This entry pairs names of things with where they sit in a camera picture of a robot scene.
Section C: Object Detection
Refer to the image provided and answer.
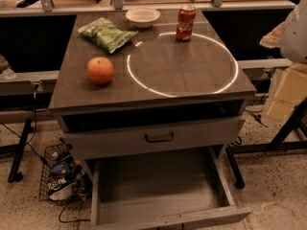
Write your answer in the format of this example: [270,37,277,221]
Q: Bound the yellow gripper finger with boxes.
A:
[260,23,284,49]
[265,64,307,123]

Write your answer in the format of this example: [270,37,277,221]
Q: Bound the green jalapeno chip bag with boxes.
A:
[78,17,138,54]

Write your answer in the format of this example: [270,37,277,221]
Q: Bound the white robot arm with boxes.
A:
[260,0,307,122]

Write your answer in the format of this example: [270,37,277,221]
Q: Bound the open grey lower drawer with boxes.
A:
[91,148,250,230]

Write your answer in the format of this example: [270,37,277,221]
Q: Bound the grey drawer cabinet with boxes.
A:
[48,9,257,190]

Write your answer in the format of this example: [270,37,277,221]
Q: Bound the grey upper drawer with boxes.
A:
[63,116,245,160]

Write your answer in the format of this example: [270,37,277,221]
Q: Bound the red coca-cola can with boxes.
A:
[177,5,196,41]

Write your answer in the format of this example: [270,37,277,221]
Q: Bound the white ceramic bowl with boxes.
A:
[126,8,160,29]

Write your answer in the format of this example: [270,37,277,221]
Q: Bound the orange apple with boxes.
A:
[85,57,114,84]

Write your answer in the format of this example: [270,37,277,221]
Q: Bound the snack bags in basket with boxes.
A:
[46,152,83,201]

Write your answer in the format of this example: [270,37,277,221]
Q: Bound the black table leg left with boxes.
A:
[8,119,34,183]

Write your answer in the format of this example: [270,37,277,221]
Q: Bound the black table frame right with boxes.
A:
[225,98,307,189]

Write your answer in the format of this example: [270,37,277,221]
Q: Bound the black drawer handle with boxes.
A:
[144,131,175,143]

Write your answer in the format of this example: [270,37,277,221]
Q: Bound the black wire basket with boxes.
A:
[39,144,87,202]

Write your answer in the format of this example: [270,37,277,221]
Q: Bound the black floor cable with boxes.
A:
[0,83,91,224]

